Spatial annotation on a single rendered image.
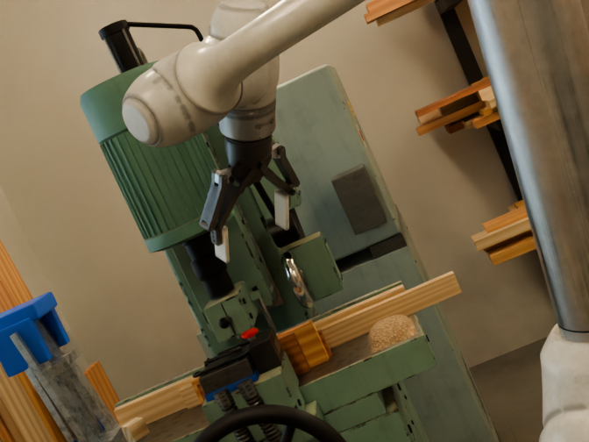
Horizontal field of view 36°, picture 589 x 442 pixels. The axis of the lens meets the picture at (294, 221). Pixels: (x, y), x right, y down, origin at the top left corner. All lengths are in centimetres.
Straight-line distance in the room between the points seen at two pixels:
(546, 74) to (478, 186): 307
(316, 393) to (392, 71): 250
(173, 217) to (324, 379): 38
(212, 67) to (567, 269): 52
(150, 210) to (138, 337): 260
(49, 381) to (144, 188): 93
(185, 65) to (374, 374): 63
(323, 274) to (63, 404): 88
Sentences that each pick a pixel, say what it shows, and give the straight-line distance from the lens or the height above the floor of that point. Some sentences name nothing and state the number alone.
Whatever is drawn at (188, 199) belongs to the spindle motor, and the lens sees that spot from 159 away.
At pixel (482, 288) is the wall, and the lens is 402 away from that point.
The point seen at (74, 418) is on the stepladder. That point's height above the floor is 85.
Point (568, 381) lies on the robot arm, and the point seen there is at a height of 97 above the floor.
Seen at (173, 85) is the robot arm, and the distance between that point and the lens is 120.
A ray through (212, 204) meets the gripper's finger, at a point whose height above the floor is 124.
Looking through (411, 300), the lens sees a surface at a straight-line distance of 168.
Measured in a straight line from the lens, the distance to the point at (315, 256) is 181.
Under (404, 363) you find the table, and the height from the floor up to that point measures 87.
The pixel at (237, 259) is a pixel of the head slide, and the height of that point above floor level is 111.
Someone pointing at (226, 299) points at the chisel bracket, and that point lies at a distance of 164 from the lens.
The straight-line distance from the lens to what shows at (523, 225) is 349.
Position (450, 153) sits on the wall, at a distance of 391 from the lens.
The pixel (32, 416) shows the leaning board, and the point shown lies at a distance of 301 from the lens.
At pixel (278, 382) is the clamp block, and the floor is 95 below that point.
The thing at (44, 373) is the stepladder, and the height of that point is 99.
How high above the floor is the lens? 132
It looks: 6 degrees down
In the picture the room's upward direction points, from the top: 24 degrees counter-clockwise
